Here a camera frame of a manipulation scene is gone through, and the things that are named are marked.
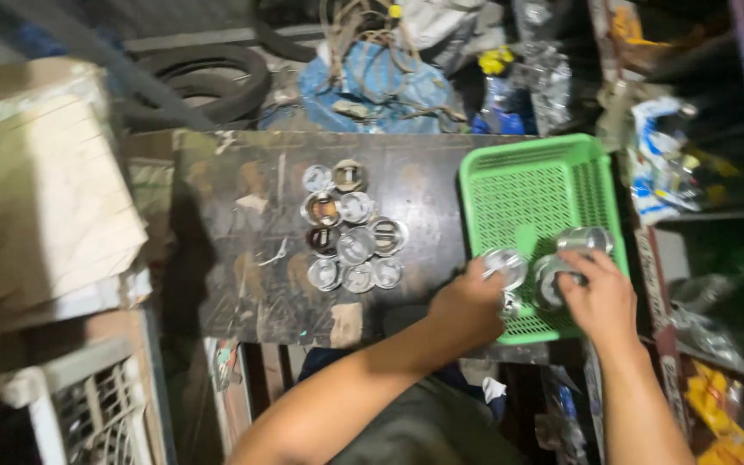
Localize blue plastic bag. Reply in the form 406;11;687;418
297;41;467;135

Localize person's right hand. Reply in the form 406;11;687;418
557;249;639;347

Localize large cardboard box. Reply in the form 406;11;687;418
0;57;151;319

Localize person's dark green clothing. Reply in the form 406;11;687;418
297;349;529;465

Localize silver piston with crown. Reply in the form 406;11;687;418
482;248;529;291

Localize white wire crate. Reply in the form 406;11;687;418
0;309;167;465

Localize tangle of brown rope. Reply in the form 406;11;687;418
318;0;425;85

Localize person's left hand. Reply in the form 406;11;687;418
427;256;509;353

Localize green plastic mesh basket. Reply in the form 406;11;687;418
459;133;630;346

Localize beige paper scrap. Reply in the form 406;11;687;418
330;302;364;350

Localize black rubber tyre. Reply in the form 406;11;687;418
120;43;273;127

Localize silver piston with skirt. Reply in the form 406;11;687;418
532;253;586;312

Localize white wire piece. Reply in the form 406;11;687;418
257;238;290;268

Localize yellow plastic item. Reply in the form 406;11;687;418
478;46;516;76

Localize cluttered metal shelf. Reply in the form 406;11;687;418
595;0;744;465

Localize group of silver pistons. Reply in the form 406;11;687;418
300;158;409;295

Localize silver piston lying sideways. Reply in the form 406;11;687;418
556;226;615;257

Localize clear plastic packets heap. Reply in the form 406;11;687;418
514;0;573;135

